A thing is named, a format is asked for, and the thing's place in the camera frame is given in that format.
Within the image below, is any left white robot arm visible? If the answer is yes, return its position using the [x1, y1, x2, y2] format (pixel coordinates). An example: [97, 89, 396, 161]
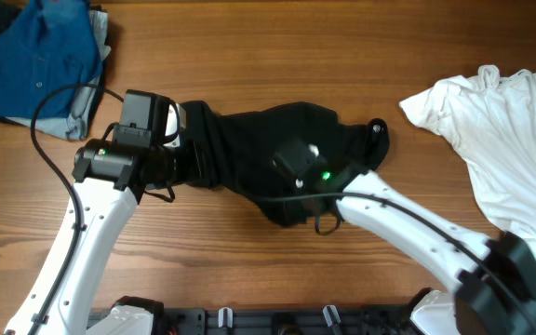
[5, 90, 205, 334]

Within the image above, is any black t-shirt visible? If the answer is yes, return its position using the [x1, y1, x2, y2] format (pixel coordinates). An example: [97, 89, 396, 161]
[179, 100, 391, 229]

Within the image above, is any light grey folded garment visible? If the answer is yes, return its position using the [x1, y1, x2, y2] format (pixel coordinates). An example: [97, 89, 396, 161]
[7, 9, 111, 140]

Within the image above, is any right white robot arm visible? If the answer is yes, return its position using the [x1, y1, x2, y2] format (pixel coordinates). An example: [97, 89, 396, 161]
[271, 140, 536, 334]

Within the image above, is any white t-shirt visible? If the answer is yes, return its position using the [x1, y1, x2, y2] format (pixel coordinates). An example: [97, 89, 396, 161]
[399, 65, 536, 257]

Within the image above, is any blue button shirt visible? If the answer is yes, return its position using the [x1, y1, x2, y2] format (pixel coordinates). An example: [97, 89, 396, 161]
[0, 0, 102, 118]

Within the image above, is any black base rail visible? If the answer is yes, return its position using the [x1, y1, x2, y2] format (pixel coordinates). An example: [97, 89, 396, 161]
[151, 305, 419, 335]

